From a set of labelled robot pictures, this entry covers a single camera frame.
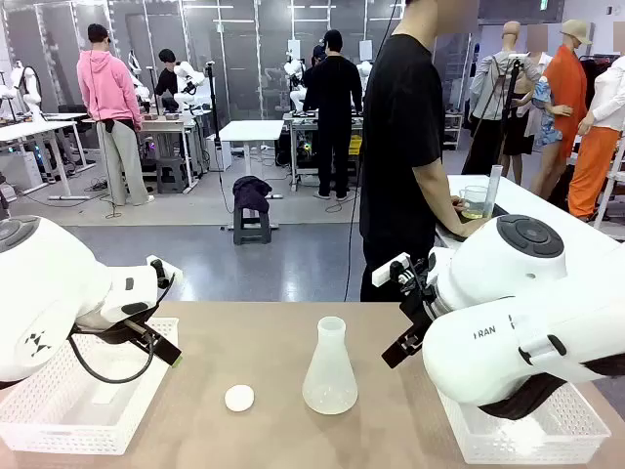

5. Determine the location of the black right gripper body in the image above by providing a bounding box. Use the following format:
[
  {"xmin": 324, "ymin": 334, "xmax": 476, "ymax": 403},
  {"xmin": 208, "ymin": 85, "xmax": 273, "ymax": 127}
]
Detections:
[{"xmin": 398, "ymin": 253, "xmax": 444, "ymax": 344}]

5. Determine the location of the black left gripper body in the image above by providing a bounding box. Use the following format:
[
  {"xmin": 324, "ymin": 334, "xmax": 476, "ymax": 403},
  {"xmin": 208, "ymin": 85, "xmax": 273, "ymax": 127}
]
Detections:
[{"xmin": 72, "ymin": 319, "xmax": 148, "ymax": 346}]

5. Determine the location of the clear beaker with yellow liquid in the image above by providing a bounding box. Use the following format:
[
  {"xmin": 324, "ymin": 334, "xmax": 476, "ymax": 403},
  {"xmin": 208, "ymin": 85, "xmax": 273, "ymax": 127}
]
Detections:
[{"xmin": 458, "ymin": 184, "xmax": 491, "ymax": 221}]

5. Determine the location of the clear plastic graduated cylinder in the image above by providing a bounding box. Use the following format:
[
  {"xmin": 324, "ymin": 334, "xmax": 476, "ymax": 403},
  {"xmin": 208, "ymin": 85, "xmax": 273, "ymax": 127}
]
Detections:
[{"xmin": 484, "ymin": 164, "xmax": 505, "ymax": 219}]

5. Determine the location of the person's right forearm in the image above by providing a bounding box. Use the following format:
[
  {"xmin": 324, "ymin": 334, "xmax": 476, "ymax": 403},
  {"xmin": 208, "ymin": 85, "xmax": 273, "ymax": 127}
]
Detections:
[{"xmin": 414, "ymin": 164, "xmax": 485, "ymax": 239}]

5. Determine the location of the translucent plastic conical flask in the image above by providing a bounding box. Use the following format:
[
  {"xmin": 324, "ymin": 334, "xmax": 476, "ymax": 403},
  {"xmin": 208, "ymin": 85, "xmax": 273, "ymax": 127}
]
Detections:
[{"xmin": 301, "ymin": 316, "xmax": 359, "ymax": 416}]

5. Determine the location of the black tray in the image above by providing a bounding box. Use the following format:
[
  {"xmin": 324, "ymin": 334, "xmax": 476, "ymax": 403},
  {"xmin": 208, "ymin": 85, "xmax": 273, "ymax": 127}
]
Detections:
[{"xmin": 436, "ymin": 203, "xmax": 512, "ymax": 243}]

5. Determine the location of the white round flask cap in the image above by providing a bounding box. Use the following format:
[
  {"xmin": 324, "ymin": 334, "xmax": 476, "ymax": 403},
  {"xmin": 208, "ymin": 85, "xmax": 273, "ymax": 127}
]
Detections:
[{"xmin": 224, "ymin": 384, "xmax": 256, "ymax": 413}]

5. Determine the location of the white perforated plastic basket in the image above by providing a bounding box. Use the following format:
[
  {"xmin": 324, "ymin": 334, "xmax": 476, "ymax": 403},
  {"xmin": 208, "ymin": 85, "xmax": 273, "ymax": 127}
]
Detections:
[
  {"xmin": 437, "ymin": 378, "xmax": 613, "ymax": 466},
  {"xmin": 0, "ymin": 316, "xmax": 181, "ymax": 456}
]

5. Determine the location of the gray plastic stool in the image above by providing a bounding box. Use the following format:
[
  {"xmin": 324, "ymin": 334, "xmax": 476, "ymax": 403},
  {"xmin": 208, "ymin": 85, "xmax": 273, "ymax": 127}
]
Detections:
[{"xmin": 232, "ymin": 203, "xmax": 272, "ymax": 246}]

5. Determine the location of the white side table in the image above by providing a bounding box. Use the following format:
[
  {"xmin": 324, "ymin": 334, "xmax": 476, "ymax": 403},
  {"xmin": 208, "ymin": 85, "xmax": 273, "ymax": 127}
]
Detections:
[{"xmin": 433, "ymin": 174, "xmax": 625, "ymax": 275}]

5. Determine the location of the person in black t-shirt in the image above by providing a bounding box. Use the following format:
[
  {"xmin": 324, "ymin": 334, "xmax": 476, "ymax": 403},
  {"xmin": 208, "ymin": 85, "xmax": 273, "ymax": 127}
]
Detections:
[{"xmin": 358, "ymin": 0, "xmax": 482, "ymax": 303}]

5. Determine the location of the gray step stool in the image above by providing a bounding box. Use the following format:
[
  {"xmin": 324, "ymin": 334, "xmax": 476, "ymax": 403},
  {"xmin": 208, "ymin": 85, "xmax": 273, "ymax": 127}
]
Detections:
[{"xmin": 155, "ymin": 156, "xmax": 190, "ymax": 195}]

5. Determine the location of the dark cloth bundle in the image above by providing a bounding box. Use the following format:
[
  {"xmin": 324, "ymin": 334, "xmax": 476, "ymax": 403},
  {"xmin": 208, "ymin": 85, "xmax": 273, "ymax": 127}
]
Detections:
[{"xmin": 231, "ymin": 175, "xmax": 273, "ymax": 215}]

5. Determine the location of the standing person in black clothes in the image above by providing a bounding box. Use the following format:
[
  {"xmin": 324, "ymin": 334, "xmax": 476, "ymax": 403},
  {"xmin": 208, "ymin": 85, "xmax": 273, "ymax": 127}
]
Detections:
[{"xmin": 302, "ymin": 28, "xmax": 365, "ymax": 202}]

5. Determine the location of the long white desk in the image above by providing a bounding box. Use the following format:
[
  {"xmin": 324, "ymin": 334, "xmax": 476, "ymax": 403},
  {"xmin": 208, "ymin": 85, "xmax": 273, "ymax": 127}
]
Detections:
[{"xmin": 0, "ymin": 118, "xmax": 97, "ymax": 202}]

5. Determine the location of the mannequin in orange trousers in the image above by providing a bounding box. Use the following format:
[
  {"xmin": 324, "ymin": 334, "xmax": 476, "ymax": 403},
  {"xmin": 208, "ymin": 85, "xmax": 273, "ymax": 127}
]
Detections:
[{"xmin": 567, "ymin": 52, "xmax": 625, "ymax": 222}]

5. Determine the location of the mannequin in gray shirt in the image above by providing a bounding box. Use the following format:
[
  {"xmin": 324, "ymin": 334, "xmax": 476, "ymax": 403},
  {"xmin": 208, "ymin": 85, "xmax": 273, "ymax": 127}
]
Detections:
[{"xmin": 461, "ymin": 20, "xmax": 544, "ymax": 178}]

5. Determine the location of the white standing desk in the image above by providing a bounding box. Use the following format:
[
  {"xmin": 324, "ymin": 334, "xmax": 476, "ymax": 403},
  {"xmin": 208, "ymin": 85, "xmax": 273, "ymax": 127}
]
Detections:
[{"xmin": 218, "ymin": 119, "xmax": 286, "ymax": 202}]

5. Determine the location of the person with pink hoodie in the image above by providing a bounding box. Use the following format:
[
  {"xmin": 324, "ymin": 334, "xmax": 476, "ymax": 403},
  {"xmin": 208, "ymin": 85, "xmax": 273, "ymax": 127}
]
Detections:
[{"xmin": 76, "ymin": 22, "xmax": 156, "ymax": 208}]

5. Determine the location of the mannequin in orange with hat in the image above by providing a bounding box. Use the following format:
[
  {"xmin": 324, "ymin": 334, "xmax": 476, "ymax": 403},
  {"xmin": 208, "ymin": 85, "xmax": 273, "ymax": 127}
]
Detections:
[{"xmin": 529, "ymin": 19, "xmax": 593, "ymax": 197}]

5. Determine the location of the seated person in black cap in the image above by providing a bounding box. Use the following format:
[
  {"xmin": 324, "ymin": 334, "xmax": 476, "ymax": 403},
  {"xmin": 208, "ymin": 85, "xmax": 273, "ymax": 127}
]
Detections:
[{"xmin": 154, "ymin": 48, "xmax": 181, "ymax": 111}]

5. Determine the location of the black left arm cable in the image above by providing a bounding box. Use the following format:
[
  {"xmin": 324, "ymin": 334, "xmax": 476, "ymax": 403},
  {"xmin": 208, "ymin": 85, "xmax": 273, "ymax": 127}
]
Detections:
[{"xmin": 67, "ymin": 273, "xmax": 176, "ymax": 385}]

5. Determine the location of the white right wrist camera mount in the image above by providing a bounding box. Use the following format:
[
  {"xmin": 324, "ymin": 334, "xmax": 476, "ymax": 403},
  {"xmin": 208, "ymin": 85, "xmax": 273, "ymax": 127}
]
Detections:
[{"xmin": 371, "ymin": 251, "xmax": 417, "ymax": 294}]

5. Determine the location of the black right arm cable sleeve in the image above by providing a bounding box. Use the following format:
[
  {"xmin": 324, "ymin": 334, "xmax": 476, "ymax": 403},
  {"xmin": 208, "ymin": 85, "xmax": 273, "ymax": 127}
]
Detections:
[{"xmin": 478, "ymin": 353, "xmax": 625, "ymax": 422}]

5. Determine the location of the black camera tripod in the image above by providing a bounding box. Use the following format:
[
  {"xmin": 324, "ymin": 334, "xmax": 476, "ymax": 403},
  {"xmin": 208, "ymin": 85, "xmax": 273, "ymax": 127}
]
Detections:
[{"xmin": 501, "ymin": 52, "xmax": 526, "ymax": 129}]

